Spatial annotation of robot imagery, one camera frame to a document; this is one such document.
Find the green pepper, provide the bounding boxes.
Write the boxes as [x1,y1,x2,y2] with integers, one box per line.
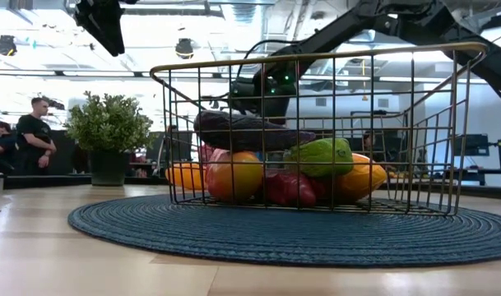
[283,137,355,178]

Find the long purple pepper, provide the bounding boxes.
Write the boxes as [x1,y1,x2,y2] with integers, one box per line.
[193,109,317,152]

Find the black ceiling spot lamp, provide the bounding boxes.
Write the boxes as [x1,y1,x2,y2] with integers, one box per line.
[174,37,195,61]
[0,35,19,58]

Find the dark office desk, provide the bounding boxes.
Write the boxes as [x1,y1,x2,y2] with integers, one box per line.
[451,166,501,186]

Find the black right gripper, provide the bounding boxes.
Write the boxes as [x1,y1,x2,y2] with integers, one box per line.
[231,61,300,124]

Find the red and orange pepper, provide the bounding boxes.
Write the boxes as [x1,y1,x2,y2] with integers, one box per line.
[204,148,264,203]

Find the yellow mini pepper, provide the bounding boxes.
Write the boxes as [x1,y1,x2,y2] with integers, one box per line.
[334,152,388,203]

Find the black computer monitor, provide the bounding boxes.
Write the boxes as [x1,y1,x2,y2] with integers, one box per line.
[455,133,490,158]

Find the small potted green plant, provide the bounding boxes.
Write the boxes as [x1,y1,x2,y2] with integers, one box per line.
[63,90,155,187]

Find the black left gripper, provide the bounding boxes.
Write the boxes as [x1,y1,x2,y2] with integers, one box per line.
[73,0,126,58]

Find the orange-yellow mini pepper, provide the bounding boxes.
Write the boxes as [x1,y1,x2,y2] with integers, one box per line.
[165,163,208,192]

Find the round blue woven placemat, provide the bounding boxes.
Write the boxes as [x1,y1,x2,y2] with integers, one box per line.
[67,192,501,269]

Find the small bright red pepper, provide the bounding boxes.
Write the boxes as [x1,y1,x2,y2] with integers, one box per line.
[264,170,319,208]

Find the gold-rimmed black wire basket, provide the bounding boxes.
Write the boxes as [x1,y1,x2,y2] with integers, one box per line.
[149,40,489,218]

